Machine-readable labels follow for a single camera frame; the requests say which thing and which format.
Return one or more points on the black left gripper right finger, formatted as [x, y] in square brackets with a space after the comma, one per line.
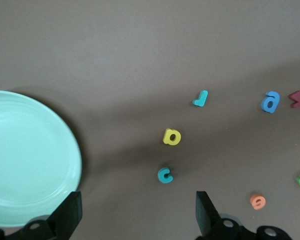
[210, 220]

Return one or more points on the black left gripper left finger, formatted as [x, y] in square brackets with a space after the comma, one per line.
[65, 217]

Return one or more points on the teal letter c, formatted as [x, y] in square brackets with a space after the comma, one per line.
[162, 175]

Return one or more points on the yellow letter a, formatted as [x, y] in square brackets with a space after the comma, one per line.
[168, 137]

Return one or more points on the teal letter r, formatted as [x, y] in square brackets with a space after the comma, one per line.
[200, 98]

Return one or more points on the orange letter e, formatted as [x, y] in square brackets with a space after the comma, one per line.
[255, 201]

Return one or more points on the light green plate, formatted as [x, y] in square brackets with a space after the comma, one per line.
[27, 155]

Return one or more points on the blue letter g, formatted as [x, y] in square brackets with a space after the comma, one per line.
[270, 102]

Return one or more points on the maroon letter z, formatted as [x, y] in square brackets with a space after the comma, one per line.
[297, 99]

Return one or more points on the brown table cloth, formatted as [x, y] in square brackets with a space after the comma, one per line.
[140, 50]

